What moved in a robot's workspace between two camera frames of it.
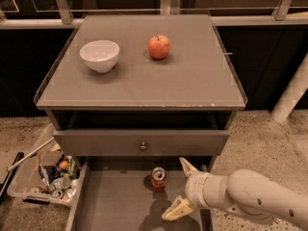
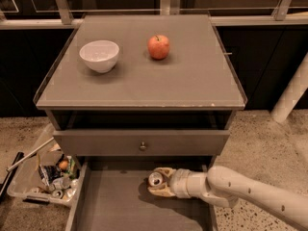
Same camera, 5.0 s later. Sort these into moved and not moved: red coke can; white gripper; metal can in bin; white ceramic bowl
Moved: white gripper
Not moved: white ceramic bowl; red coke can; metal can in bin
